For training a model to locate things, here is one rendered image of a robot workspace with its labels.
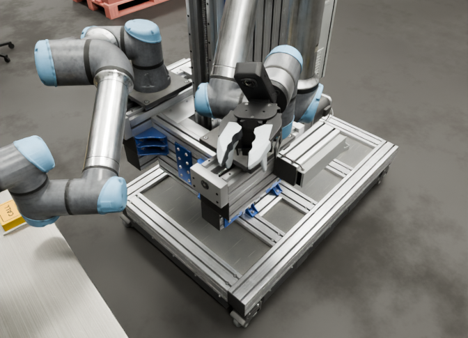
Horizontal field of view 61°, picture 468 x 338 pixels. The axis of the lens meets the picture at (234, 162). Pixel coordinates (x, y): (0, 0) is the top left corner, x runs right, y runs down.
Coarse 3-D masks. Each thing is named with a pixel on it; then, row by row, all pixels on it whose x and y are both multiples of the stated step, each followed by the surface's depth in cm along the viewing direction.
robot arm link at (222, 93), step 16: (240, 0) 86; (256, 0) 88; (224, 16) 88; (240, 16) 86; (224, 32) 87; (240, 32) 86; (224, 48) 87; (240, 48) 87; (224, 64) 86; (224, 80) 86; (208, 96) 87; (224, 96) 86; (240, 96) 86; (208, 112) 88; (224, 112) 87
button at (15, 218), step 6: (0, 204) 93; (6, 204) 93; (12, 204) 93; (0, 210) 92; (6, 210) 92; (12, 210) 92; (0, 216) 90; (6, 216) 90; (12, 216) 90; (18, 216) 90; (0, 222) 89; (6, 222) 89; (12, 222) 90; (18, 222) 91; (6, 228) 90; (12, 228) 91
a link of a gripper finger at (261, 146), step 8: (256, 128) 62; (264, 128) 62; (256, 136) 61; (264, 136) 60; (256, 144) 59; (264, 144) 59; (248, 152) 58; (256, 152) 58; (264, 152) 59; (248, 160) 57; (256, 160) 58; (264, 160) 61; (248, 168) 57; (264, 168) 62
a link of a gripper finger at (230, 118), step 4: (232, 112) 67; (228, 116) 66; (232, 116) 66; (224, 120) 65; (228, 120) 65; (232, 120) 65; (236, 120) 65; (240, 120) 65; (220, 124) 64; (224, 124) 64; (220, 128) 63; (224, 128) 63; (220, 132) 63
